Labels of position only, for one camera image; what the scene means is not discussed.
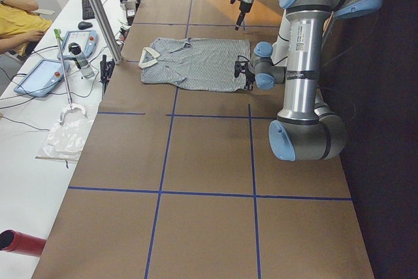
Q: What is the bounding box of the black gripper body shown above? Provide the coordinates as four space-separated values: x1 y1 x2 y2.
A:
244 70 255 91
235 0 251 31

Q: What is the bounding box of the striped polo shirt white collar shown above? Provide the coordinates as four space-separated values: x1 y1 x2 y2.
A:
138 37 250 92

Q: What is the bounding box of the brown paper table cover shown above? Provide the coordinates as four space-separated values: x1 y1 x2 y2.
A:
33 0 373 278

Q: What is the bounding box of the black spare gripper on table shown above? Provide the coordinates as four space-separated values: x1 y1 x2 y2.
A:
100 54 115 97

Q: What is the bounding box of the black keyboard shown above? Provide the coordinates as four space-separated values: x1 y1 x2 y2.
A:
82 0 95 20

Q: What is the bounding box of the far blue teach pendant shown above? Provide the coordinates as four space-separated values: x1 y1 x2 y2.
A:
62 29 98 59

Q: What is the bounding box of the blue teach pendant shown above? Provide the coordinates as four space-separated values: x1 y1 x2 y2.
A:
14 59 63 97
62 29 98 59

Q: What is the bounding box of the black computer mouse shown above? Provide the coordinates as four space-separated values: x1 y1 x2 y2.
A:
78 21 93 30

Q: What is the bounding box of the clear water bottle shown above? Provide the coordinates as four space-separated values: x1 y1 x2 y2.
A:
68 42 95 78

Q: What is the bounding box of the metal reacher grabber tool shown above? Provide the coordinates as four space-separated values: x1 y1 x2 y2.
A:
54 29 87 125

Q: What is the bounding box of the clear plastic bag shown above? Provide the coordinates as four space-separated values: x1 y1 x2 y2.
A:
36 105 95 162

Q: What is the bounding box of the near blue teach pendant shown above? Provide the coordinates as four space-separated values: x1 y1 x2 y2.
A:
14 59 63 97

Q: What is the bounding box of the person in yellow shirt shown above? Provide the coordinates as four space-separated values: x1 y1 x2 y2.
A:
1 0 52 57

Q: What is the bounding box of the red cylinder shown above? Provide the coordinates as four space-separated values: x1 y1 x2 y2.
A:
1 230 46 257

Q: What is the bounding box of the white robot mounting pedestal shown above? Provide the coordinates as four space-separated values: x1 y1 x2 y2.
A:
271 10 291 67

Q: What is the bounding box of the aluminium frame post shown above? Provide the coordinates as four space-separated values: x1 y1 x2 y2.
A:
89 0 123 65

